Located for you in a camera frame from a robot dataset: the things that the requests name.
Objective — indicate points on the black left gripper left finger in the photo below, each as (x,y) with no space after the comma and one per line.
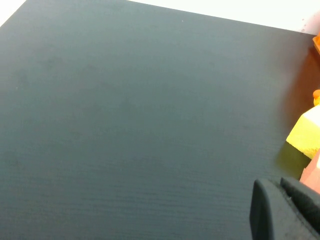
(270,215)

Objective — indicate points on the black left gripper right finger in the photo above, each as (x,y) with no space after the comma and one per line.
(307,202)

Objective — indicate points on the orange plastic cutlery holder crate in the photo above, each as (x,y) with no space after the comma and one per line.
(317,43)

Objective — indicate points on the salmon orange foam cube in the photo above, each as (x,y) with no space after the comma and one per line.
(312,175)

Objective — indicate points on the yellow foam cube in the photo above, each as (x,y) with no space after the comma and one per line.
(307,135)

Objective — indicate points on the yellow rubber duck toy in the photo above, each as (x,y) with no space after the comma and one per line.
(317,97)

